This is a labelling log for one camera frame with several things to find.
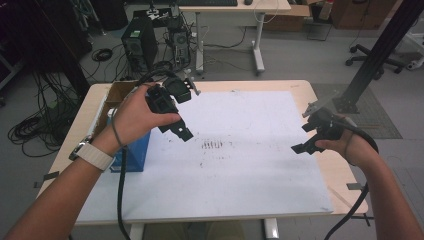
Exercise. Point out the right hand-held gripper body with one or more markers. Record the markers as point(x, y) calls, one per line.
point(328, 125)

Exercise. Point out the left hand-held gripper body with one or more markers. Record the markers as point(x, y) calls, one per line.
point(163, 98)

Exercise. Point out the cardboard box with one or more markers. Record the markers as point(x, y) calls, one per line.
point(290, 20)
point(116, 91)

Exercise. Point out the person's left hand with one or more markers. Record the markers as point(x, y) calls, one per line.
point(133, 116)

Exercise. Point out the person's right hand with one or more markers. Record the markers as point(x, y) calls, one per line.
point(360, 148)

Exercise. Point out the light wooden table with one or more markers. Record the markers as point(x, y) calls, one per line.
point(310, 96)

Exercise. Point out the grey computer tower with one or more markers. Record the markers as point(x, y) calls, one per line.
point(180, 43)

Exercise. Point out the dark floor mat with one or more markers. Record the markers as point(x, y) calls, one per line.
point(376, 120)

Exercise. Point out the blue box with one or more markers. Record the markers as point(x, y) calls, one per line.
point(136, 153)

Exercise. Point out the grey wrist loop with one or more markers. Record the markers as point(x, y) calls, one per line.
point(115, 133)

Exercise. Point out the black computer tower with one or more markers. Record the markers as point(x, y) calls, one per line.
point(138, 43)

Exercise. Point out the grey tape strip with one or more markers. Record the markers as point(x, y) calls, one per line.
point(48, 176)
point(354, 186)

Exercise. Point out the white board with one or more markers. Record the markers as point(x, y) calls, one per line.
point(250, 173)

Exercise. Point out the black office chair base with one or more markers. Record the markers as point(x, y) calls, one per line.
point(370, 59)

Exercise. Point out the black keyboard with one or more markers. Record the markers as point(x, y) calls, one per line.
point(206, 2)

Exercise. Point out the white-legged desk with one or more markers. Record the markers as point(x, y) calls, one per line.
point(233, 9)

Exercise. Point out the white band wristwatch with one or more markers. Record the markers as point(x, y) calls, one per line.
point(95, 155)

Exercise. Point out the black computer mouse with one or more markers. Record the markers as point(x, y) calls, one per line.
point(248, 2)

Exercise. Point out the person's olive trousers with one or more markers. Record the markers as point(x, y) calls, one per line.
point(220, 231)

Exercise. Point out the flat cardboard box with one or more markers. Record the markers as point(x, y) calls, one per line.
point(290, 20)

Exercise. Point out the brown wooden cabinet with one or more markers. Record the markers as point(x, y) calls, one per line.
point(363, 13)

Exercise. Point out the dark curtain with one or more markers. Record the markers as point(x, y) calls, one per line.
point(40, 40)

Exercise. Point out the black aluminium post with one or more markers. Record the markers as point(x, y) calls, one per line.
point(383, 50)

